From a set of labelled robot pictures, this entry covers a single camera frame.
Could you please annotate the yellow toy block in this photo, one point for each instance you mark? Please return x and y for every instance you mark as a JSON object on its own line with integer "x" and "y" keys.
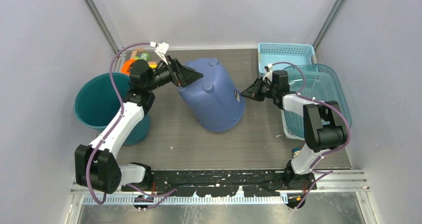
{"x": 153, "y": 64}

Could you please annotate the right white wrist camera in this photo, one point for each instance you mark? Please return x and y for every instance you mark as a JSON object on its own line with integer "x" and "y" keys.
{"x": 269, "y": 72}

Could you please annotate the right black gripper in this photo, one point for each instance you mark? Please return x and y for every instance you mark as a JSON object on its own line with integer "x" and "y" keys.
{"x": 253, "y": 91}

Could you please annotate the white cable duct strip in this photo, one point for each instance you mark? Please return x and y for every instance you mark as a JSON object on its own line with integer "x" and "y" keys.
{"x": 207, "y": 200}

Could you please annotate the teal plastic bucket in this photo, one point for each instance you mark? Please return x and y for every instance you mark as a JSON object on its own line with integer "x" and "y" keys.
{"x": 96, "y": 104}

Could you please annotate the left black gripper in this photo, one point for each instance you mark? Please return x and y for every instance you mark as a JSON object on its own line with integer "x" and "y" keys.
{"x": 181, "y": 74}

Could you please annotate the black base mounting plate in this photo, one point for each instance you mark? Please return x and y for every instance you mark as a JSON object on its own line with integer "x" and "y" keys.
{"x": 223, "y": 183}

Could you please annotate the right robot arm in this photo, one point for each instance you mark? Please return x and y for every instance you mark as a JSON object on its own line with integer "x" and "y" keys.
{"x": 325, "y": 128}

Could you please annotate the green numbered toy block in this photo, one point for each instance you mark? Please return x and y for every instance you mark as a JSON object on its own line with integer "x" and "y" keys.
{"x": 145, "y": 56}

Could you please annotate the blue plastic bucket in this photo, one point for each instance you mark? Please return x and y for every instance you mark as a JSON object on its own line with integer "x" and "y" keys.
{"x": 214, "y": 99}

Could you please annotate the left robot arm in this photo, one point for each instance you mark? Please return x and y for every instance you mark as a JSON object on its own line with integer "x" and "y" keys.
{"x": 96, "y": 166}

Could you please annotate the light blue plastic basket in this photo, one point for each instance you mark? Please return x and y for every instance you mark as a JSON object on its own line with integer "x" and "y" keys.
{"x": 298, "y": 54}

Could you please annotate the teal plastic basket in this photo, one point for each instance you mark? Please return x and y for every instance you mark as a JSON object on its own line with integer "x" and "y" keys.
{"x": 321, "y": 82}

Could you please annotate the small toy car blue wheels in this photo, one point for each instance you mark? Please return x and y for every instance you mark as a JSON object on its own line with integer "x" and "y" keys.
{"x": 295, "y": 152}

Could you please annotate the orange toy arch block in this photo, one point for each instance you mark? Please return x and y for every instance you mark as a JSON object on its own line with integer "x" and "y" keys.
{"x": 127, "y": 66}

